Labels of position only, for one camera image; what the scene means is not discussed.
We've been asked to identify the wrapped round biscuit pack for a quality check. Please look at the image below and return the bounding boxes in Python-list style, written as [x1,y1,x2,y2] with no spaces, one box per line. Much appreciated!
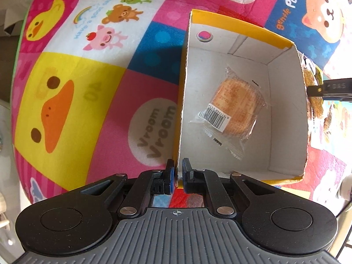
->
[192,67,268,160]

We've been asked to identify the colourful cartoon patchwork blanket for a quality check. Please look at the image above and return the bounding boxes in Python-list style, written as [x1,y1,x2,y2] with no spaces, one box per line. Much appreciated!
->
[11,0,351,203]

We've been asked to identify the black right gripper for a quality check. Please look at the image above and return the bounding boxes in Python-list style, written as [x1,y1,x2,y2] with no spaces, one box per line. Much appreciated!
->
[307,78,352,102]

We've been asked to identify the yellow cardboard box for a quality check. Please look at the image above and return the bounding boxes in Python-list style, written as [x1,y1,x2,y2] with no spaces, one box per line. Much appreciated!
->
[173,10,308,185]

